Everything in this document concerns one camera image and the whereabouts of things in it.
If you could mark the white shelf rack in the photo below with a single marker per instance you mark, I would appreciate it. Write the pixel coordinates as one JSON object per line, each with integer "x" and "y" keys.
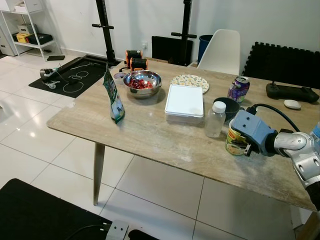
{"x": 50, "y": 30}

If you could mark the patterned round plate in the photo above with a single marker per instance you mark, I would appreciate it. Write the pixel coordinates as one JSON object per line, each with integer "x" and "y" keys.
{"x": 190, "y": 82}

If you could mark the black flat bag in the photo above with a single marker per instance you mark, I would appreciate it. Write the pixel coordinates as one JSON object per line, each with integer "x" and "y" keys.
{"x": 39, "y": 39}

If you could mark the small round lid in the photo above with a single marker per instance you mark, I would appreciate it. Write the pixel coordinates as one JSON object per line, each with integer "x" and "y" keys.
{"x": 119, "y": 76}

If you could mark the white square lidded container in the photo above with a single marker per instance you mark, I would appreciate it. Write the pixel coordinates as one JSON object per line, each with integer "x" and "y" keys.
{"x": 184, "y": 102}

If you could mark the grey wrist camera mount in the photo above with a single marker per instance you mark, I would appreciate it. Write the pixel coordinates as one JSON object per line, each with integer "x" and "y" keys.
{"x": 117, "y": 231}
{"x": 252, "y": 127}

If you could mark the orange black device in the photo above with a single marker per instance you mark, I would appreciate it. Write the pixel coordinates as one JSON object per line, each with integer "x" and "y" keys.
{"x": 139, "y": 64}
{"x": 133, "y": 55}

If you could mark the grey wheeled device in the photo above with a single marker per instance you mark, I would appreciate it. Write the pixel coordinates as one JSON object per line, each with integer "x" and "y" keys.
{"x": 50, "y": 75}

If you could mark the water bottle blue label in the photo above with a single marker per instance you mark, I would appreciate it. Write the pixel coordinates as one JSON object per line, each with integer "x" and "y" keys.
{"x": 316, "y": 134}

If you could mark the black interlocking foam tiles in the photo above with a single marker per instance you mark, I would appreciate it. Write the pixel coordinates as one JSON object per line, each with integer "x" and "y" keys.
{"x": 282, "y": 65}

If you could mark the white plastic chair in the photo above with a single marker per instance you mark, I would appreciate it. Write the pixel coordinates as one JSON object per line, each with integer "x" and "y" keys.
{"x": 220, "y": 50}

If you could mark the small white oval object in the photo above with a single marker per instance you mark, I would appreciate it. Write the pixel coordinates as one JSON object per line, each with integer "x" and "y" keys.
{"x": 292, "y": 104}

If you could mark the white storage box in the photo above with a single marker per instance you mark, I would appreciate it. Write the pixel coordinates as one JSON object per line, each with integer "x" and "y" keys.
{"x": 27, "y": 5}

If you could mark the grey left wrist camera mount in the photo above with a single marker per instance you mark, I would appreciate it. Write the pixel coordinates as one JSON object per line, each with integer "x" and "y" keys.
{"x": 117, "y": 231}

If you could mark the black handheld controller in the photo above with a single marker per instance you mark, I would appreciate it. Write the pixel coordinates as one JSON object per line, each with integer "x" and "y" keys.
{"x": 290, "y": 92}

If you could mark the black bowl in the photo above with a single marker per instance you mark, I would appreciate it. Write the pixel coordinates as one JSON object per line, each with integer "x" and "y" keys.
{"x": 227, "y": 106}

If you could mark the purple soda can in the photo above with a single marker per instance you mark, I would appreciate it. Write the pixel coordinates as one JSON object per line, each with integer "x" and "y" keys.
{"x": 238, "y": 91}

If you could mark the black flat panel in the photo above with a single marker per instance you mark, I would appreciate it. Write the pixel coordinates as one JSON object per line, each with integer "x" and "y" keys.
{"x": 167, "y": 50}

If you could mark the green snack bag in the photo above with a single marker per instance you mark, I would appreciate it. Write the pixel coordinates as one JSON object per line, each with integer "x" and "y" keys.
{"x": 114, "y": 100}

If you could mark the white wall socket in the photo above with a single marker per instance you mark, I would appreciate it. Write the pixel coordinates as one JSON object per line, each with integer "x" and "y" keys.
{"x": 144, "y": 45}

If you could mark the black flat slab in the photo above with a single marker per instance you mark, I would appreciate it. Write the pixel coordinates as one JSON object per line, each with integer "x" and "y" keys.
{"x": 56, "y": 58}

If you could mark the steel bowl of red fruit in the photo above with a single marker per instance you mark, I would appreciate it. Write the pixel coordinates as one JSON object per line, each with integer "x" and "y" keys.
{"x": 142, "y": 89}

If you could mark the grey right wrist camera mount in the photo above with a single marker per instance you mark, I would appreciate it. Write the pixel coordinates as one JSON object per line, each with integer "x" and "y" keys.
{"x": 252, "y": 127}

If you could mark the yellow noodle cup peeled lid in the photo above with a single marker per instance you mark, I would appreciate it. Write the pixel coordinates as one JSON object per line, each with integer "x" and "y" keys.
{"x": 233, "y": 142}

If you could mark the small clear bottle white cap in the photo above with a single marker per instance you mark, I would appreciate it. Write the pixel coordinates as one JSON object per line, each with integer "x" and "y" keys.
{"x": 215, "y": 122}

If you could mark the grey table leg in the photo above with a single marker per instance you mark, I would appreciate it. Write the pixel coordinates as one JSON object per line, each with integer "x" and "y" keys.
{"x": 98, "y": 170}

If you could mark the black stand pole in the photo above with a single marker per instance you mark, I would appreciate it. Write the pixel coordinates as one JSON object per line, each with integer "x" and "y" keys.
{"x": 103, "y": 20}
{"x": 186, "y": 20}

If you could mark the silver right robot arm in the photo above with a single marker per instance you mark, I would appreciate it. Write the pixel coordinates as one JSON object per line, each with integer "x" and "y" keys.
{"x": 295, "y": 142}

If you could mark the blue bin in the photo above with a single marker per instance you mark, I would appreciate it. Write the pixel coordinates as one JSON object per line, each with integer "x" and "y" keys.
{"x": 204, "y": 47}

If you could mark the yellow box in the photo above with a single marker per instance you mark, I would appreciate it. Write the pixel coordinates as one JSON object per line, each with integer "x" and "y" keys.
{"x": 22, "y": 38}

